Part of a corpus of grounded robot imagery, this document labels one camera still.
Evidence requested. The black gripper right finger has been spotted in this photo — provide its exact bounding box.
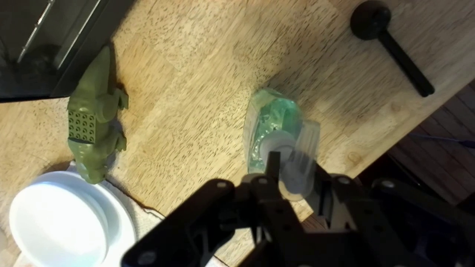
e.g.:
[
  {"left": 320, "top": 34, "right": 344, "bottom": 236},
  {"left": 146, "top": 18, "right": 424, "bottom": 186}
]
[{"left": 307, "top": 162, "right": 475, "bottom": 267}]

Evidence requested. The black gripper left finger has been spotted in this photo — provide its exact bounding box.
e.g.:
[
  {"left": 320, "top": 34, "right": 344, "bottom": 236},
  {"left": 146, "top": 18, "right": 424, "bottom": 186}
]
[{"left": 120, "top": 150, "right": 308, "bottom": 267}]

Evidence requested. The white plate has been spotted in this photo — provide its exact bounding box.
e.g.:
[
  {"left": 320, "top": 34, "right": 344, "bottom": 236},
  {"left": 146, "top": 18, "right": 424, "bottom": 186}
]
[{"left": 7, "top": 162, "right": 141, "bottom": 267}]

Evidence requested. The green toy crocodile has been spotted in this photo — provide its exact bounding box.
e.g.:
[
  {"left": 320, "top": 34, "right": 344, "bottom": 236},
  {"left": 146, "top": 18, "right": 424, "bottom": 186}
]
[{"left": 65, "top": 43, "right": 130, "bottom": 186}]

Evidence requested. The white bowl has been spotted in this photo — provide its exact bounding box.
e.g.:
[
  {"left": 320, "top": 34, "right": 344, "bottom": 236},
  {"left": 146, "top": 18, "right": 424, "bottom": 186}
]
[{"left": 7, "top": 169, "right": 111, "bottom": 267}]

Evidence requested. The black marker pen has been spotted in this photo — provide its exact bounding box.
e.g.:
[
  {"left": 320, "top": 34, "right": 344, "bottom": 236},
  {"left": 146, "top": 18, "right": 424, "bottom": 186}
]
[{"left": 348, "top": 0, "right": 436, "bottom": 98}]

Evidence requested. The black toaster oven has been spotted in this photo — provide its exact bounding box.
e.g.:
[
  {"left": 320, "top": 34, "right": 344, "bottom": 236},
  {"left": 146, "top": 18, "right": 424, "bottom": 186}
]
[{"left": 0, "top": 0, "right": 138, "bottom": 104}]

